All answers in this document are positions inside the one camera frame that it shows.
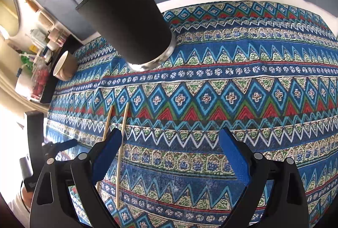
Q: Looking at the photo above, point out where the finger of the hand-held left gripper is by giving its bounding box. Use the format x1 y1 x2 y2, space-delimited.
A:
44 139 79 158

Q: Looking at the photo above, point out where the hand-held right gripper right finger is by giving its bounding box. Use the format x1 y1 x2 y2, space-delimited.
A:
219 128 309 228

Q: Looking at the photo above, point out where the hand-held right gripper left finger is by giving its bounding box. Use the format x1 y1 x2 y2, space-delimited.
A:
29 128 123 228

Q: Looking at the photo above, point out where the black cup with metal base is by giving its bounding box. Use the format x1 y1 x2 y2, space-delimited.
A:
75 0 177 72

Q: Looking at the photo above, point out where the person's left forearm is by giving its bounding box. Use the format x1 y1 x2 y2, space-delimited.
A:
9 187 32 220

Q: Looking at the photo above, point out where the jar with red contents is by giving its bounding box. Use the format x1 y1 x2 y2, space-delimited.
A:
30 57 50 100

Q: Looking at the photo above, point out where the green packet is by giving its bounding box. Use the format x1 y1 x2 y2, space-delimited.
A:
20 55 36 67

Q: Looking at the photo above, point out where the beige ceramic bowl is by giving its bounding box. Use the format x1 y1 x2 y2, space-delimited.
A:
53 51 78 81

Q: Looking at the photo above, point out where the blue patterned tablecloth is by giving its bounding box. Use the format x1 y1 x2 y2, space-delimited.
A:
45 0 338 228

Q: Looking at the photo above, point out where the pink cup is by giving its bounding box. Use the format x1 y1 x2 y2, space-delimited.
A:
49 28 66 46

